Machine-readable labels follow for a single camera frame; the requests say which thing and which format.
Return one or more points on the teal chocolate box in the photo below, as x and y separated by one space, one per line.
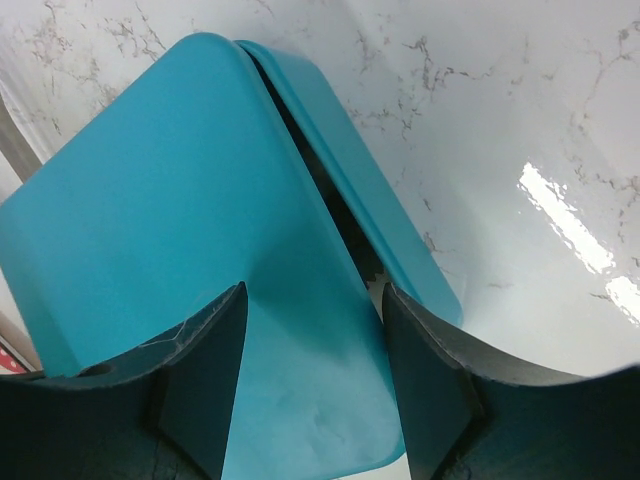
325 124

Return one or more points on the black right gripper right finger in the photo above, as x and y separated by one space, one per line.
471 411

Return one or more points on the teal box lid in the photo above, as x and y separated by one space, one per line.
189 183

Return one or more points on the strawberry print serving tray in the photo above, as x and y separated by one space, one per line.
18 354

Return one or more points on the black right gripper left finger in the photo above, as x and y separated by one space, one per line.
161 410

